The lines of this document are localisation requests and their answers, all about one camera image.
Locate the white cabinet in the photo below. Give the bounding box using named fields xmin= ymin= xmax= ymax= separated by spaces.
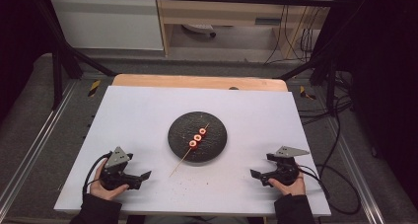
xmin=48 ymin=0 xmax=165 ymax=51

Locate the black round plate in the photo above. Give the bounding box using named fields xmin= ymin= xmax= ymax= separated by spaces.
xmin=167 ymin=111 xmax=229 ymax=165

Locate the aluminium rail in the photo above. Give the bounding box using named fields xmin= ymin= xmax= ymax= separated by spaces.
xmin=0 ymin=80 xmax=78 ymax=205
xmin=323 ymin=116 xmax=387 ymax=224

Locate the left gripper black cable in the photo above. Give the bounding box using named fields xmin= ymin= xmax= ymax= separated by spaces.
xmin=81 ymin=151 xmax=113 ymax=198

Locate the bundle of black cables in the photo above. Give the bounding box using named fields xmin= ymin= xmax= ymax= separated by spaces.
xmin=262 ymin=3 xmax=359 ymax=126

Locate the black metal frame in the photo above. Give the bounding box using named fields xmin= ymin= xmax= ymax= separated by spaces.
xmin=31 ymin=0 xmax=349 ymax=112

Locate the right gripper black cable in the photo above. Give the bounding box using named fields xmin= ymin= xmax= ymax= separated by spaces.
xmin=295 ymin=164 xmax=363 ymax=216

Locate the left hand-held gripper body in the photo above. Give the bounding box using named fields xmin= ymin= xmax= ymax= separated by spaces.
xmin=99 ymin=146 xmax=143 ymax=190

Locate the grey chair base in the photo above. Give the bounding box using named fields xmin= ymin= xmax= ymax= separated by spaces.
xmin=181 ymin=23 xmax=218 ymax=38

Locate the wooden table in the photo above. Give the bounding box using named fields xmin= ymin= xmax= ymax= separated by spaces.
xmin=111 ymin=73 xmax=289 ymax=93

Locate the bamboo skewer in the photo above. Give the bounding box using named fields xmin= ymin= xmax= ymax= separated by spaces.
xmin=169 ymin=121 xmax=211 ymax=179

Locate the wooden desk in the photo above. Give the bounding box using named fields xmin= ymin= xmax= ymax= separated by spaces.
xmin=154 ymin=0 xmax=339 ymax=59

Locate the white board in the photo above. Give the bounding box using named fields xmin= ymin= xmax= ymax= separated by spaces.
xmin=53 ymin=85 xmax=332 ymax=218

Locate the person's left hand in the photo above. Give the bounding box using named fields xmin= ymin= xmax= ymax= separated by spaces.
xmin=89 ymin=158 xmax=130 ymax=201

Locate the person's right hand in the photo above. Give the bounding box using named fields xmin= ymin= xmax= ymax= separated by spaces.
xmin=268 ymin=164 xmax=307 ymax=197

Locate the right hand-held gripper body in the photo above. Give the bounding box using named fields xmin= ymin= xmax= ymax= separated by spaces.
xmin=265 ymin=145 xmax=311 ymax=187

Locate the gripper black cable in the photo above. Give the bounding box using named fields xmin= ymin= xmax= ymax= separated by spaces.
xmin=295 ymin=164 xmax=363 ymax=216
xmin=81 ymin=151 xmax=113 ymax=198

